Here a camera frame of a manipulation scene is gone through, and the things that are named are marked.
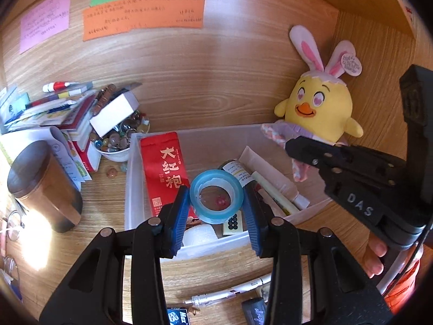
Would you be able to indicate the blue tape roll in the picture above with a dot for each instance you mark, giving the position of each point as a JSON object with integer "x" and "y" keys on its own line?
{"x": 216, "y": 196}

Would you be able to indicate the white cosmetic tube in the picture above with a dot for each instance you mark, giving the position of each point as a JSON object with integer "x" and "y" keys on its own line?
{"x": 255, "y": 163}

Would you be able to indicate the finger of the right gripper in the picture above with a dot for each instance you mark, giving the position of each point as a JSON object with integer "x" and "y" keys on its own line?
{"x": 317, "y": 154}

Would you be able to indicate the black purple cosmetic bottle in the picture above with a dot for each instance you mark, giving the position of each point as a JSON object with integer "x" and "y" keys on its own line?
{"x": 254, "y": 311}

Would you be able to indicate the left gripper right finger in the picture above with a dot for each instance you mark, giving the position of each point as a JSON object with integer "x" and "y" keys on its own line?
{"x": 257, "y": 215}

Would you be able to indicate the white fountain pen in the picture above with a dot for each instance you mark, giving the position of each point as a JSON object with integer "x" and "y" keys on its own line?
{"x": 203, "y": 300}

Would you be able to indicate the white folded leaflet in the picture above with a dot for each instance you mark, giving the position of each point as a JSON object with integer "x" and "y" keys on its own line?
{"x": 13, "y": 144}

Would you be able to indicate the pink sticky note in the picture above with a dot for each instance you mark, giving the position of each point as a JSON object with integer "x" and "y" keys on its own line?
{"x": 42, "y": 22}

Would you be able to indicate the mahjong tile eraser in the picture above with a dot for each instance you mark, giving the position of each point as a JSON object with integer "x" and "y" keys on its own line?
{"x": 234, "y": 225}

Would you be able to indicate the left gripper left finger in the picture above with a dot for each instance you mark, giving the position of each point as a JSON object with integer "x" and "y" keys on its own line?
{"x": 174, "y": 217}

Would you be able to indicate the red tea packet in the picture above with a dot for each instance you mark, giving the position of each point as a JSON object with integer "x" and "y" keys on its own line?
{"x": 164, "y": 169}

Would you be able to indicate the right hand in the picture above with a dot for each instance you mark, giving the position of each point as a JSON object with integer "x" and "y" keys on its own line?
{"x": 375, "y": 249}

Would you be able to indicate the dark green bottle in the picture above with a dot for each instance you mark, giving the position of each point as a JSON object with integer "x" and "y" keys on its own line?
{"x": 235, "y": 168}

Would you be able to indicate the white green text tube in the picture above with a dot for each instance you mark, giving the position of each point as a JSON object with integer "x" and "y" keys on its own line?
{"x": 284, "y": 202}

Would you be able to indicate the loose orange stone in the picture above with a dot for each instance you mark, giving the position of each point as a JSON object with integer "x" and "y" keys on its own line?
{"x": 111, "y": 173}

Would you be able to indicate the brown mug with lid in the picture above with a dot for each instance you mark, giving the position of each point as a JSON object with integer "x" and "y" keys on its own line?
{"x": 37, "y": 180}

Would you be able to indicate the orange sticky note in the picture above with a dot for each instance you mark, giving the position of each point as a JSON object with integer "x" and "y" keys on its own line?
{"x": 122, "y": 16}

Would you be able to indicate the stack of books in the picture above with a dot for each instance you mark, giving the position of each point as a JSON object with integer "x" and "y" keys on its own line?
{"x": 74, "y": 122}

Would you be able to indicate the yellow chick plush toy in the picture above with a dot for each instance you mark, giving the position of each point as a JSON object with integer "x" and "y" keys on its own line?
{"x": 320, "y": 105}

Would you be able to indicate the clear plastic storage bin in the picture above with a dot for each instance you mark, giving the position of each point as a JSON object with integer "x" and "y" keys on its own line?
{"x": 205, "y": 149}

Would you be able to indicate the white bowl of stones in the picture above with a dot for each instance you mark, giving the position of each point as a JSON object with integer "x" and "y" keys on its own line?
{"x": 115, "y": 144}

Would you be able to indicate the white cardboard box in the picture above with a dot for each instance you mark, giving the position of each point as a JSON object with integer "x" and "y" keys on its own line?
{"x": 114, "y": 112}

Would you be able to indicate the blue Max staples box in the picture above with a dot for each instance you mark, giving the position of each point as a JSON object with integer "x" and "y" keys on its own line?
{"x": 178, "y": 316}

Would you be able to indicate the red white marker pen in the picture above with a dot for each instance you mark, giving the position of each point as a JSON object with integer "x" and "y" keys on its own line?
{"x": 57, "y": 86}

